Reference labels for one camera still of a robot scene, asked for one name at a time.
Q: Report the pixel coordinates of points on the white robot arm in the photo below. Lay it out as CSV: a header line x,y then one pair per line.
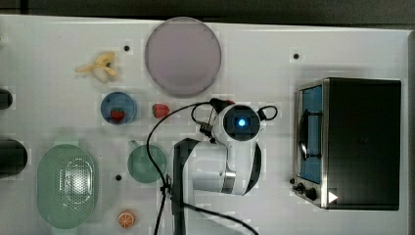
x,y
231,164

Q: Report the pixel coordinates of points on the grey round plate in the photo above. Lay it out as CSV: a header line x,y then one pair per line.
x,y
183,56

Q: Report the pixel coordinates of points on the red strawberry on table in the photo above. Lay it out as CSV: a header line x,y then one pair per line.
x,y
160,110

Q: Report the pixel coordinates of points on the green mug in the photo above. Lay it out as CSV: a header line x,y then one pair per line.
x,y
139,164

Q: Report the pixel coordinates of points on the strawberry in blue bowl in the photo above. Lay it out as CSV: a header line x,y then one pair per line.
x,y
117,115

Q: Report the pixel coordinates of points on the blue bowl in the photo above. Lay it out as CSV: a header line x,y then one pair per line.
x,y
118,101

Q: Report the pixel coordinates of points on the peeled banana toy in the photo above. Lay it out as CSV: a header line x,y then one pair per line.
x,y
101,67

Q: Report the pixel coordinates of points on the orange slice toy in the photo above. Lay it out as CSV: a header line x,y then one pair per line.
x,y
126,219

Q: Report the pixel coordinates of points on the black toaster oven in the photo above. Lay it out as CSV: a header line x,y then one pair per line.
x,y
348,144

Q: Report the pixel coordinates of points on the green perforated colander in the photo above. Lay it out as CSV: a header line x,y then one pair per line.
x,y
65,188

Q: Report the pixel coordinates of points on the black cylinder cup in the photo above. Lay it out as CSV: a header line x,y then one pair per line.
x,y
13,158

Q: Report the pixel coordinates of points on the small black cylinder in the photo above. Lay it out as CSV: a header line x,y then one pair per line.
x,y
6,99

